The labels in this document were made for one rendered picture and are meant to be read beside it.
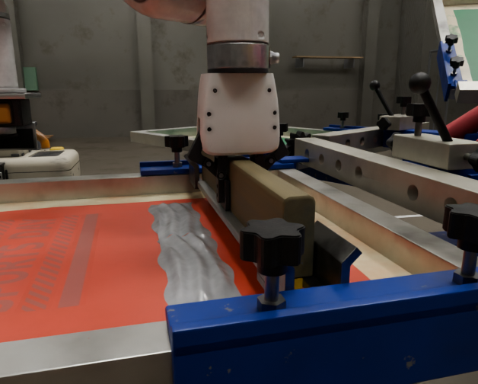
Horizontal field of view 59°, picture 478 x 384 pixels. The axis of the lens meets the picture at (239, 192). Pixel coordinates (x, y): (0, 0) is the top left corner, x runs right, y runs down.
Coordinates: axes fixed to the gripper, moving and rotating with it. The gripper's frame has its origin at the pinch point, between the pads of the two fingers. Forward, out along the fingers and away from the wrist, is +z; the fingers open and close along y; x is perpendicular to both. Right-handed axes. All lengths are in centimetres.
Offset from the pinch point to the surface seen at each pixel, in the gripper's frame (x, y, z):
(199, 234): -1.0, 5.3, 5.7
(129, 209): -16.4, 14.3, 5.8
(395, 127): -43, -53, -3
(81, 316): 16.6, 18.5, 6.1
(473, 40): -94, -120, -31
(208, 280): 13.4, 6.7, 5.6
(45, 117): -1013, 198, 44
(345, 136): -40, -37, -2
